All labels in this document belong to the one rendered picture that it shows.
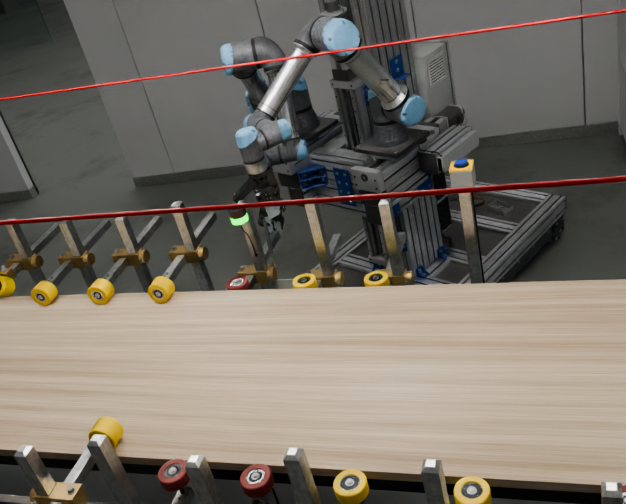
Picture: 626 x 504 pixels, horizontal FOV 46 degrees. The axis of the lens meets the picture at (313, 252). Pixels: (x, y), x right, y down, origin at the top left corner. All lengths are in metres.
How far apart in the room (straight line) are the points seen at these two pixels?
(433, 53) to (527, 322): 1.54
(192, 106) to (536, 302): 3.77
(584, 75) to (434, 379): 3.37
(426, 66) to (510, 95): 1.85
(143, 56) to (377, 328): 3.70
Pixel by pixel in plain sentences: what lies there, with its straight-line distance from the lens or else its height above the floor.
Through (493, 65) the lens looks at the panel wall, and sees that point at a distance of 5.01.
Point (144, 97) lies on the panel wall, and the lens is 5.64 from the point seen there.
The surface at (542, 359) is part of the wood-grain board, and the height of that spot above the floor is 0.90.
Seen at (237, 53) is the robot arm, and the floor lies 1.52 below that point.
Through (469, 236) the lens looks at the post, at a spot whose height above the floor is 0.97.
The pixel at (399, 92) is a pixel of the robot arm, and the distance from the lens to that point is 2.76.
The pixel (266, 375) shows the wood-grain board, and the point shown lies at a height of 0.90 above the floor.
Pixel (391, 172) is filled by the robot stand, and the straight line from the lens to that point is 2.93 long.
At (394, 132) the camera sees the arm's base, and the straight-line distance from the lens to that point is 2.93.
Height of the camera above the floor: 2.24
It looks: 31 degrees down
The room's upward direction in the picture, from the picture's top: 15 degrees counter-clockwise
